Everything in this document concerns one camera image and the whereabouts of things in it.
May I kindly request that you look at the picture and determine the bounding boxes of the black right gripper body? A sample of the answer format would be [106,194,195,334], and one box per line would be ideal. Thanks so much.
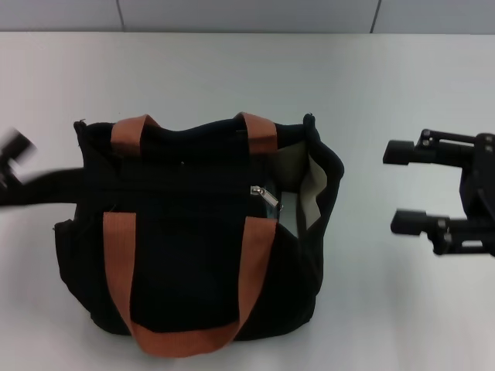
[458,133,495,231]

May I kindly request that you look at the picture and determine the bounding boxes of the silver zipper pull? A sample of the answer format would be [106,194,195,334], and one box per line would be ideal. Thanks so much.
[250,185,282,212]

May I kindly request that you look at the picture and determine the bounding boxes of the black food bag orange straps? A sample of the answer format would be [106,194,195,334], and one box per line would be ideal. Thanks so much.
[0,111,345,359]

